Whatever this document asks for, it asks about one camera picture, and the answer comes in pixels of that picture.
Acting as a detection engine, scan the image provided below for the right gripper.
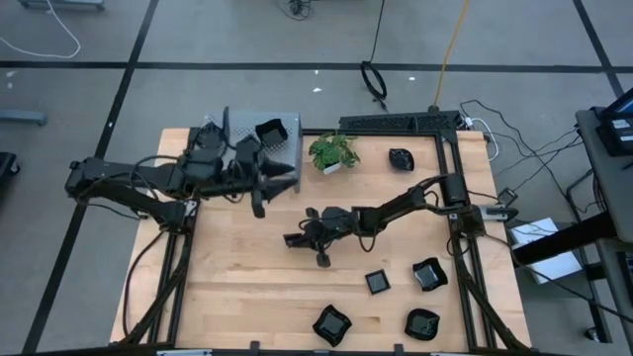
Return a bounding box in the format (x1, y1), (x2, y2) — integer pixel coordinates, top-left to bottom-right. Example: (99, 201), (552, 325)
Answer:
(282, 205), (361, 270)

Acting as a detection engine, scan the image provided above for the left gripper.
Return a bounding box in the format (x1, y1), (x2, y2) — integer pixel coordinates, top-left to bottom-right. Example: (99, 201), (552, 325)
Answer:
(219, 134), (299, 220)

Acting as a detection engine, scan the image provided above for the black flared square bowl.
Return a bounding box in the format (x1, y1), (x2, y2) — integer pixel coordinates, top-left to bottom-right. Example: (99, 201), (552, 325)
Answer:
(411, 256), (449, 293)
(312, 304), (354, 348)
(254, 118), (290, 149)

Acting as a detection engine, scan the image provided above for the small black square plate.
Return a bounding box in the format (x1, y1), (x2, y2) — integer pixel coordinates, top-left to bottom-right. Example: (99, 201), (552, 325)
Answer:
(364, 268), (392, 296)

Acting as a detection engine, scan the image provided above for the grey perforated metal shelf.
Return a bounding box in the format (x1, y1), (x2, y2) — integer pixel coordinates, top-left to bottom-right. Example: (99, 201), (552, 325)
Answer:
(201, 109), (304, 195)

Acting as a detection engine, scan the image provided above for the green plant in white pot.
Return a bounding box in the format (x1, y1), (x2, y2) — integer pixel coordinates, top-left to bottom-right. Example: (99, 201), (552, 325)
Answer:
(308, 131), (361, 176)

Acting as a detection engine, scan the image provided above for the black perforated metal bar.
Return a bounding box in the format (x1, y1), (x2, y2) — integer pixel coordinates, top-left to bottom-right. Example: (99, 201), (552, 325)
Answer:
(338, 111), (462, 133)

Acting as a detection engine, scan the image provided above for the white power plug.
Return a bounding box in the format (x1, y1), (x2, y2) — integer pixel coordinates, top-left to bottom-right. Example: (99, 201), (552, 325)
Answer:
(462, 116), (500, 163)

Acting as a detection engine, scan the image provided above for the black power adapter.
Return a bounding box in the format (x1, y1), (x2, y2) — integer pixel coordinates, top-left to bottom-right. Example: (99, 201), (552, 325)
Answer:
(496, 186), (519, 208)

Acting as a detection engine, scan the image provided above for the grey metal floor foot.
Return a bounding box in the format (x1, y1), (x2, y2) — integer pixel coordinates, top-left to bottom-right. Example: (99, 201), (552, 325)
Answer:
(0, 108), (48, 128)

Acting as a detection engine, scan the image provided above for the black floor equipment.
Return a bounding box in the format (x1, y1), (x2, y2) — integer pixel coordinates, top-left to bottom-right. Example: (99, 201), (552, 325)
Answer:
(0, 151), (21, 179)

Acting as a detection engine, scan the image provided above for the grey metal base bar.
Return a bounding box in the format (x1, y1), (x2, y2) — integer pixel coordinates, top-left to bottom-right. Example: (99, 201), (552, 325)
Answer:
(18, 0), (106, 12)

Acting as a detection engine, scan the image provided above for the grey operator desk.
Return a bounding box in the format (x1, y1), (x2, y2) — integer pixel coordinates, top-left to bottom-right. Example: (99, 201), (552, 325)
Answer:
(511, 106), (633, 356)

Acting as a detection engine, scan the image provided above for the black desk monitor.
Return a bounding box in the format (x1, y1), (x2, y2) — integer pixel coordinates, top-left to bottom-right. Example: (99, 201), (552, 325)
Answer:
(595, 87), (633, 157)

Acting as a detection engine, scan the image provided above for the black aluminium table frame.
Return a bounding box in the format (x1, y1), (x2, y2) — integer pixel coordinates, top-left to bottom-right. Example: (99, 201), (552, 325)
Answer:
(118, 127), (533, 353)

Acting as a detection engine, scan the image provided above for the black coiled cable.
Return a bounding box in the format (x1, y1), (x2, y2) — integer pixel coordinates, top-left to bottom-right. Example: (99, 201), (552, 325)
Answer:
(359, 0), (390, 113)

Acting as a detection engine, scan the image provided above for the yellow cable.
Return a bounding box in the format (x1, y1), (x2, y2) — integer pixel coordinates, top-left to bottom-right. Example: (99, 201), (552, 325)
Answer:
(432, 0), (471, 111)

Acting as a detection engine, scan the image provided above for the white floor cable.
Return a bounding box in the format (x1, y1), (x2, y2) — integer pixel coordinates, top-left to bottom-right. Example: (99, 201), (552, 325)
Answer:
(0, 0), (82, 59)

